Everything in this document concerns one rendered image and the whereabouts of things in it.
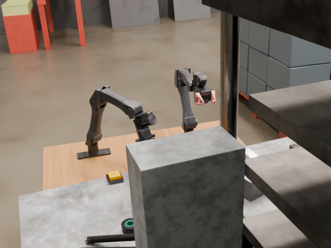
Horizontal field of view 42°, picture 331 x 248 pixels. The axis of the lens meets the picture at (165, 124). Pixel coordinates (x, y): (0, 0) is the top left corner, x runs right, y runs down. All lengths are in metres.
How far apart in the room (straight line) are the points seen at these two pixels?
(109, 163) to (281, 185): 1.34
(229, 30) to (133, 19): 8.59
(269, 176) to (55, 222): 1.09
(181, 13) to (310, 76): 6.34
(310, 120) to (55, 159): 1.76
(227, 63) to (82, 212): 1.12
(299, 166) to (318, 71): 2.89
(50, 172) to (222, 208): 1.43
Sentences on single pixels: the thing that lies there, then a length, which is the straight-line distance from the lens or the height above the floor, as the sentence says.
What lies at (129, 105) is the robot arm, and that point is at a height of 1.20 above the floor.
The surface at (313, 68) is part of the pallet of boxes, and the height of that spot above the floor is 0.75.
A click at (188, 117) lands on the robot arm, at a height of 0.96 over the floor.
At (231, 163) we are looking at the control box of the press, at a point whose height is 1.43.
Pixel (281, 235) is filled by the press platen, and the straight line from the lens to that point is 1.57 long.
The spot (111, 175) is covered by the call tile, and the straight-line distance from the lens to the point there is 2.30.
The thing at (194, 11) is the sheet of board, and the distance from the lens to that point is 10.34.
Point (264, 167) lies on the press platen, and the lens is 1.45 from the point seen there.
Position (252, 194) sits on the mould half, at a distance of 2.11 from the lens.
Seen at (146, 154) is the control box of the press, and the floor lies 1.47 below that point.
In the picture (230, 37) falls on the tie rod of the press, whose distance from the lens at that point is 1.32.
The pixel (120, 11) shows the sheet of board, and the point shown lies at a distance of 9.84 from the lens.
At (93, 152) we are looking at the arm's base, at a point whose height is 0.83.
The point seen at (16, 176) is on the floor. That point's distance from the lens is 4.18.
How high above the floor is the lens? 2.03
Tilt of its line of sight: 25 degrees down
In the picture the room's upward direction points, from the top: 3 degrees counter-clockwise
